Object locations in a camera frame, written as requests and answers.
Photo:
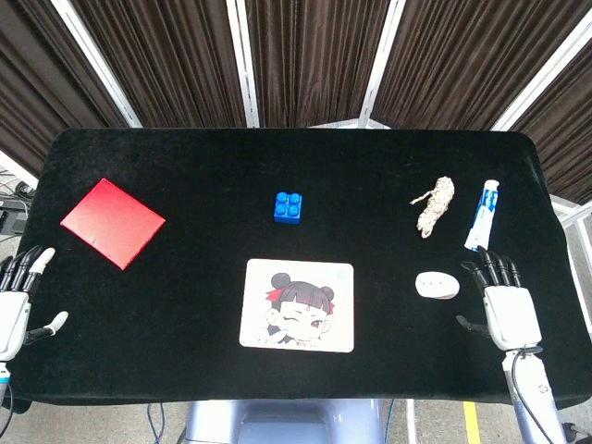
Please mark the red flat box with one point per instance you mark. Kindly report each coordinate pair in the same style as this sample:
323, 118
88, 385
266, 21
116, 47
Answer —
113, 222

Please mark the blue building block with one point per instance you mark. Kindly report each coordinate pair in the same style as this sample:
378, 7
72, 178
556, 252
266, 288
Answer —
287, 208

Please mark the black velvet table cloth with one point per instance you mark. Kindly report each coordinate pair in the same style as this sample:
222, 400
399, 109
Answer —
208, 162

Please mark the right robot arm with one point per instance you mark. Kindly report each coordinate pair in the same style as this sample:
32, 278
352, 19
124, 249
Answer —
536, 398

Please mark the white metal frame post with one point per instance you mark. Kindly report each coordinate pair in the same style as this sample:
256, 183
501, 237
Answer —
93, 55
383, 60
242, 60
546, 78

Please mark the blue white toothpaste tube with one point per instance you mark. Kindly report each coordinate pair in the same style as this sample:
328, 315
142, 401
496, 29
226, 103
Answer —
483, 213

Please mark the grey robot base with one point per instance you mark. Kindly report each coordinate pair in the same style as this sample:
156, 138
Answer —
282, 423

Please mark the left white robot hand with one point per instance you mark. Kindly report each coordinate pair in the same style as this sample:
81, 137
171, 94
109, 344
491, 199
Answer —
14, 319

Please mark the white table leg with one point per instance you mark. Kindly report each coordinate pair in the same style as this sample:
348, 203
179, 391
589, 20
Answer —
410, 423

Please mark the black caster wheel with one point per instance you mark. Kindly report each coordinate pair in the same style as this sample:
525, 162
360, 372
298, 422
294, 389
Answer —
572, 431

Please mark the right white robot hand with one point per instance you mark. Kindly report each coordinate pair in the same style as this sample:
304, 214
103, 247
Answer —
511, 314

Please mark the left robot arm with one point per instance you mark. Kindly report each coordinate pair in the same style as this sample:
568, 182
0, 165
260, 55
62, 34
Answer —
3, 379

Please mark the black electronics box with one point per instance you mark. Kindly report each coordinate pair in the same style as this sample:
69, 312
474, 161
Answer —
9, 217

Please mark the brown pleated curtain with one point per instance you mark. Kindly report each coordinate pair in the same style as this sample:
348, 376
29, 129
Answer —
462, 60
28, 92
314, 60
162, 60
564, 139

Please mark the cartoon girl mouse pad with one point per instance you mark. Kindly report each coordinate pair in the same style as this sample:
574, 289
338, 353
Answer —
259, 296

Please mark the small white oval object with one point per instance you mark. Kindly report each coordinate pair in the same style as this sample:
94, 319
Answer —
437, 285

